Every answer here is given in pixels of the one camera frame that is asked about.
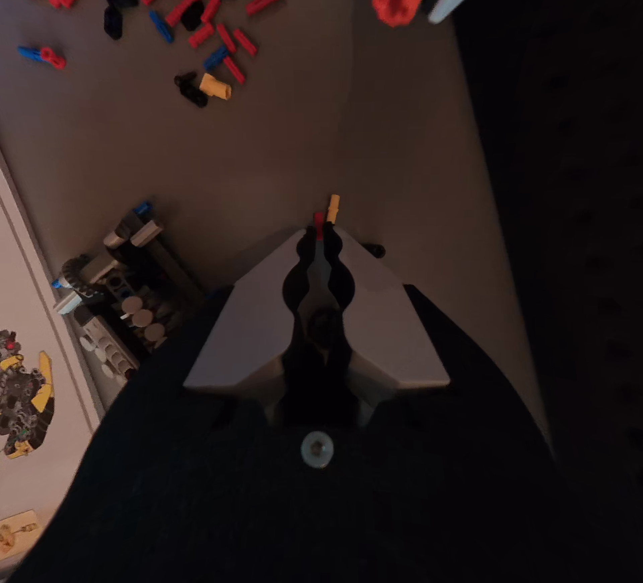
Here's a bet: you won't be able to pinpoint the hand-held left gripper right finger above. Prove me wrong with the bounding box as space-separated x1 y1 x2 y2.
324 224 451 391

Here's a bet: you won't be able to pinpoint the lego instruction booklet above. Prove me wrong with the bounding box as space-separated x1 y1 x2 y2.
0 151 103 574

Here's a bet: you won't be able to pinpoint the pile of red blue pins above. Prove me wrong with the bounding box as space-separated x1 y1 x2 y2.
20 0 288 87

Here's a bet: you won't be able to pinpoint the lego car chassis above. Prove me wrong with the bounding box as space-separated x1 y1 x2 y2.
51 200 207 385

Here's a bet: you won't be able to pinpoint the small yellow lego piece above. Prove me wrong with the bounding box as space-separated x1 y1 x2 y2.
199 73 233 101

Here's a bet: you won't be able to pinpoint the red and blue joined pins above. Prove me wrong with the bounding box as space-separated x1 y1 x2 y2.
16 45 67 70

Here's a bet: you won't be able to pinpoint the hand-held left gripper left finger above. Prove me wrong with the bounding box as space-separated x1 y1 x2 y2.
182 227 318 391

